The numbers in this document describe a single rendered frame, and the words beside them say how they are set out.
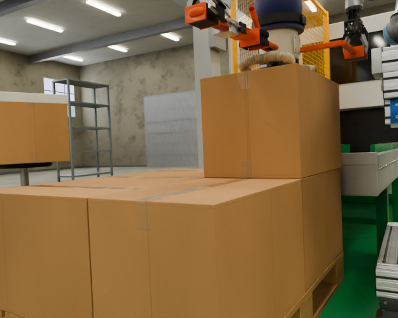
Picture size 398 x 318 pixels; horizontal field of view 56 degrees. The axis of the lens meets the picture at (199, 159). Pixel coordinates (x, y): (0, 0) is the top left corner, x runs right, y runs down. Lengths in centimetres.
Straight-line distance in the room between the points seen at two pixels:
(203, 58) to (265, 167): 191
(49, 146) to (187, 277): 164
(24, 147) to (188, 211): 162
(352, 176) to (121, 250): 130
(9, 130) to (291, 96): 157
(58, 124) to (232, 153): 126
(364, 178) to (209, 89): 90
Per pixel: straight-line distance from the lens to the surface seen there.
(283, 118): 135
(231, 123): 144
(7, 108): 233
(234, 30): 132
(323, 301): 170
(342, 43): 170
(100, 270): 106
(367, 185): 197
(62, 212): 114
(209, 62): 312
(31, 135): 234
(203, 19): 118
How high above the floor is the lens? 66
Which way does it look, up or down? 2 degrees down
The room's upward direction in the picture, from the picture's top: 2 degrees counter-clockwise
